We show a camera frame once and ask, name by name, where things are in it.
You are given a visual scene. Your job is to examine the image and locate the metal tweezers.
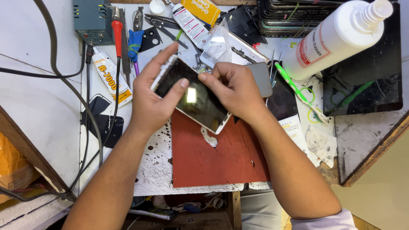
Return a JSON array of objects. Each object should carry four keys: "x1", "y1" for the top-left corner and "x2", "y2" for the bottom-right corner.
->
[{"x1": 269, "y1": 49, "x2": 282, "y2": 88}]

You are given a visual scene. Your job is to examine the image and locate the person's white sleeve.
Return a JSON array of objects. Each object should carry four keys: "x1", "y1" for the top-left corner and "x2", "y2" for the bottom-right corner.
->
[{"x1": 290, "y1": 208, "x2": 358, "y2": 230}]

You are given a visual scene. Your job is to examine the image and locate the red work mat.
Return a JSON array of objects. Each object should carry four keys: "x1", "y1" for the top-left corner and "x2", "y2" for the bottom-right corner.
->
[{"x1": 171, "y1": 109, "x2": 271, "y2": 188}]

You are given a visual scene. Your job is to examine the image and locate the white phone frame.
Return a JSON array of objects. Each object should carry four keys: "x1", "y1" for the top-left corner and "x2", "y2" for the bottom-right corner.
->
[{"x1": 224, "y1": 30, "x2": 271, "y2": 66}]

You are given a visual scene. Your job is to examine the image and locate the white bottle cap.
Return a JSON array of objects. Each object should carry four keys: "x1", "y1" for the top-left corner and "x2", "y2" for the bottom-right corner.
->
[{"x1": 150, "y1": 0, "x2": 166, "y2": 14}]

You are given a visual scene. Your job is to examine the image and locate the green toothbrush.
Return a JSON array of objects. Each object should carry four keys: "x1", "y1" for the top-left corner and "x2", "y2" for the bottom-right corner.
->
[{"x1": 274, "y1": 62, "x2": 330, "y2": 124}]

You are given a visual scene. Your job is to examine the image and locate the person's right hand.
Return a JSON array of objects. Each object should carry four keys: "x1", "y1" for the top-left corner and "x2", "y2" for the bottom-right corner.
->
[{"x1": 198, "y1": 62, "x2": 268, "y2": 122}]

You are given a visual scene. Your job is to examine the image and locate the white glue tube red label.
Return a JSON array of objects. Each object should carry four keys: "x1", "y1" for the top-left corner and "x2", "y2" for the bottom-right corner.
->
[{"x1": 165, "y1": 0, "x2": 211, "y2": 50}]

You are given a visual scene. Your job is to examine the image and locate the black tablet with cracked screen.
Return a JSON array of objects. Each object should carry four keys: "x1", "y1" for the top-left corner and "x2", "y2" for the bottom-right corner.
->
[{"x1": 322, "y1": 3, "x2": 403, "y2": 117}]

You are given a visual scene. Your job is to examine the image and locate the blue handled tool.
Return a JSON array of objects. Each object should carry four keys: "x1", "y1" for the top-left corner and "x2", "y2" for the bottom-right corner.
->
[{"x1": 128, "y1": 30, "x2": 145, "y2": 62}]

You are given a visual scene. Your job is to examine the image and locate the white paper sheet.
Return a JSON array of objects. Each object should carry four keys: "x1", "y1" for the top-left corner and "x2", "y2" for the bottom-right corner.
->
[{"x1": 279, "y1": 114, "x2": 321, "y2": 167}]

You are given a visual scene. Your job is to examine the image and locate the black thick cable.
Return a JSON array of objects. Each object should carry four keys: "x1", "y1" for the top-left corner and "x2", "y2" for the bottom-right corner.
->
[{"x1": 0, "y1": 0, "x2": 103, "y2": 202}]

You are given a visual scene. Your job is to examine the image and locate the black camera lens cover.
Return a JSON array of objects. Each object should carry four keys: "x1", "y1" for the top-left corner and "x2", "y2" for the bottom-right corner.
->
[{"x1": 139, "y1": 26, "x2": 163, "y2": 52}]

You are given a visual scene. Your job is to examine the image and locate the white smartphone with dark screen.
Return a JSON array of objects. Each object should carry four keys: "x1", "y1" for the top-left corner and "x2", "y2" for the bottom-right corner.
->
[{"x1": 150, "y1": 55, "x2": 232, "y2": 135}]

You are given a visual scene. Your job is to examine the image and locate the shelf with cables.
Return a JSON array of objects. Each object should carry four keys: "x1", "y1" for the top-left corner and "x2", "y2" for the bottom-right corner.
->
[{"x1": 128, "y1": 192, "x2": 234, "y2": 230}]

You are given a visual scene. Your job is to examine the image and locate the thin black cable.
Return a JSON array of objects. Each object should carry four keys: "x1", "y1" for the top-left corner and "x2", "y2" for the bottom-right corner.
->
[{"x1": 64, "y1": 45, "x2": 122, "y2": 196}]

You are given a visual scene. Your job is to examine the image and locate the red handled soldering iron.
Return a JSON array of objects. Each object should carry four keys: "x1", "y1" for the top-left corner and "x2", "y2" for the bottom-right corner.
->
[{"x1": 111, "y1": 6, "x2": 124, "y2": 59}]

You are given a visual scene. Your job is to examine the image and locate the metal file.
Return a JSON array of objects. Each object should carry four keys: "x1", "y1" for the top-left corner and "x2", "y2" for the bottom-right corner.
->
[{"x1": 119, "y1": 8, "x2": 132, "y2": 89}]

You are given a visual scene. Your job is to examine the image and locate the white glue tube yellow label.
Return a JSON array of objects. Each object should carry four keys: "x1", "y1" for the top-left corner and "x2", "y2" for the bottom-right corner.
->
[{"x1": 92, "y1": 47, "x2": 133, "y2": 108}]

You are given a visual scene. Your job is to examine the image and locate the clear plastic bag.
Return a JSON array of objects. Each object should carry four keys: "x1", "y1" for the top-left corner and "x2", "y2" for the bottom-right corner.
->
[{"x1": 200, "y1": 17, "x2": 237, "y2": 69}]

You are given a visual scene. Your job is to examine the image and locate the person's left hand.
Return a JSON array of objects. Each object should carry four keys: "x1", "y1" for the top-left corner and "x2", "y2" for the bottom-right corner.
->
[{"x1": 129, "y1": 41, "x2": 190, "y2": 132}]

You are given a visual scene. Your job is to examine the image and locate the black phone screen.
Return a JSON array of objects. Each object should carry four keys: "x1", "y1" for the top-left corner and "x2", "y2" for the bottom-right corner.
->
[{"x1": 266, "y1": 74, "x2": 299, "y2": 121}]

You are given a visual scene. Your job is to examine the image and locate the grey phone back cover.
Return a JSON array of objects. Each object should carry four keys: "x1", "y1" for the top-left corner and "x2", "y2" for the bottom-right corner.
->
[{"x1": 246, "y1": 62, "x2": 273, "y2": 98}]

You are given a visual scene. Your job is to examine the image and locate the yellow cardboard box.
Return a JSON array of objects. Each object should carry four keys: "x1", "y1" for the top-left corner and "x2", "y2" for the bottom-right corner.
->
[{"x1": 181, "y1": 0, "x2": 222, "y2": 28}]

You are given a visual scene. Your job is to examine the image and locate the black scissors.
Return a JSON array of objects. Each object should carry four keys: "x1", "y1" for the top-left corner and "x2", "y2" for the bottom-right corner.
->
[{"x1": 144, "y1": 13, "x2": 189, "y2": 50}]

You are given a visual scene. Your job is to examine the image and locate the stack of phone frames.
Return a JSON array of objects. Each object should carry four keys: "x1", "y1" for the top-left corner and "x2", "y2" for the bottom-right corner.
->
[{"x1": 256, "y1": 0, "x2": 346, "y2": 38}]

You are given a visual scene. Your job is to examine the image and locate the large white cleaner bottle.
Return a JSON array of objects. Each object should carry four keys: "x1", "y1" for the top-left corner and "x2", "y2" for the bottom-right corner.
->
[{"x1": 282, "y1": 0, "x2": 393, "y2": 80}]

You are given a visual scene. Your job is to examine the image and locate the metal pliers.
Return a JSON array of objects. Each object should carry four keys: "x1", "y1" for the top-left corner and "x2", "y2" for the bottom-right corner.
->
[{"x1": 132, "y1": 6, "x2": 144, "y2": 32}]

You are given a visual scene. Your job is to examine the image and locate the dirty white tissue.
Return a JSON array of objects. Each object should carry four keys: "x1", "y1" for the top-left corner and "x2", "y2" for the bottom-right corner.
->
[{"x1": 306, "y1": 126, "x2": 338, "y2": 168}]

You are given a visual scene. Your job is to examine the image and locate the green soldering station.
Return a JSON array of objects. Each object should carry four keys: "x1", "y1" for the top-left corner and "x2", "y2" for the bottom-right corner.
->
[{"x1": 72, "y1": 0, "x2": 115, "y2": 46}]

